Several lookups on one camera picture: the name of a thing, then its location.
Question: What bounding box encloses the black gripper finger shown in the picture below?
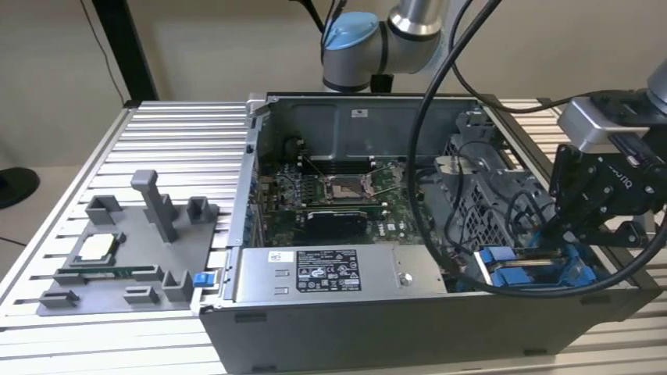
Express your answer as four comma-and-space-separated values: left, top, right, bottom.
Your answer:
545, 143, 617, 241
565, 218, 643, 249

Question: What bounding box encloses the black disk wire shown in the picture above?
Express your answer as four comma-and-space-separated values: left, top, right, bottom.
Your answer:
507, 187, 567, 245

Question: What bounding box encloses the grey perforated drive cage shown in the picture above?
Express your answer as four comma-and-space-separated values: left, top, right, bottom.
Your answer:
435, 111, 562, 255

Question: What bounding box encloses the green motherboard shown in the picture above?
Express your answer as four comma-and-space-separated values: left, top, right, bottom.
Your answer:
258, 154, 450, 251

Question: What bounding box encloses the CPU socket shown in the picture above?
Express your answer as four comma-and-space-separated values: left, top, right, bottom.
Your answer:
322, 173, 376, 200

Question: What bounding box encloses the black graphics card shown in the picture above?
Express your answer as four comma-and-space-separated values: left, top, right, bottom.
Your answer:
304, 209, 370, 238

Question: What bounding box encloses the silver power supply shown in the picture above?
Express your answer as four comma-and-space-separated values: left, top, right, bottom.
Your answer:
232, 245, 450, 305

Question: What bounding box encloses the black PC case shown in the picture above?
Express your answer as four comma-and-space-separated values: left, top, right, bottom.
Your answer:
198, 91, 666, 374

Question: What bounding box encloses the grey parts rack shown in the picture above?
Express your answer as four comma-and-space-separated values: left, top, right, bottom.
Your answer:
36, 170, 220, 317

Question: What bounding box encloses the silver CPU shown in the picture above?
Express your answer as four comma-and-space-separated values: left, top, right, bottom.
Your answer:
75, 234, 124, 261

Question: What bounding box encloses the green RAM stick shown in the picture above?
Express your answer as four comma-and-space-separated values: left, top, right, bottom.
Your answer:
58, 266, 160, 279

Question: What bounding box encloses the black round stand base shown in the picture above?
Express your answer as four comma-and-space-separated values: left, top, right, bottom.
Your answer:
0, 166, 42, 210

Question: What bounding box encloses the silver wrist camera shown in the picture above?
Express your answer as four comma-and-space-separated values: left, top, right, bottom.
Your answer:
555, 96, 653, 154

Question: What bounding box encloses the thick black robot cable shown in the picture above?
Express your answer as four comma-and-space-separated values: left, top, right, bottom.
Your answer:
406, 0, 667, 295
449, 0, 574, 114

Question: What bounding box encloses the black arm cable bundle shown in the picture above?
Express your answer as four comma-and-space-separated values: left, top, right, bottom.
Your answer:
299, 0, 348, 38

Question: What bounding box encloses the black metal post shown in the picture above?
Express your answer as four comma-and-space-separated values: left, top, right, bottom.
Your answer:
94, 0, 160, 102

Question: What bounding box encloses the thin black wall cable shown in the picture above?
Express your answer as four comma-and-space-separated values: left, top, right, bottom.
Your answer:
80, 0, 130, 103

